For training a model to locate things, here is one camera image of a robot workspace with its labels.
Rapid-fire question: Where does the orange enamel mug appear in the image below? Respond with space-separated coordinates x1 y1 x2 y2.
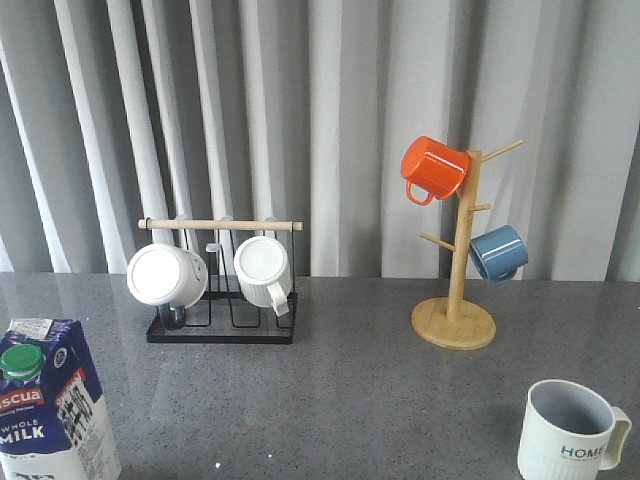
401 136 471 206

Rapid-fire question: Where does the blue white milk carton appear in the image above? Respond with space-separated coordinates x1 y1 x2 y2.
1 318 122 479

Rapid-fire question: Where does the wooden mug tree stand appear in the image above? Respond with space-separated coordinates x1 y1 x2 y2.
411 139 524 350

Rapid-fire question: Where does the cream ribbed HOME mug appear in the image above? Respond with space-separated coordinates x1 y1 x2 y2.
517 379 632 479

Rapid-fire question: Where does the black wire mug rack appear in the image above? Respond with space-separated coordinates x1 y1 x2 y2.
138 218 303 344

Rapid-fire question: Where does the white smiley face mug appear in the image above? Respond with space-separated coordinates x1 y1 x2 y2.
127 244 209 330

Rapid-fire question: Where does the grey pleated curtain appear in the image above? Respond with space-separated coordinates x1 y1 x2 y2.
1 1 639 281

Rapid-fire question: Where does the blue enamel mug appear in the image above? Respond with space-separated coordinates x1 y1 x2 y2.
469 225 529 283

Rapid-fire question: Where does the white ribbed mug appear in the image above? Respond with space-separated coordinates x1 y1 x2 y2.
234 236 293 317

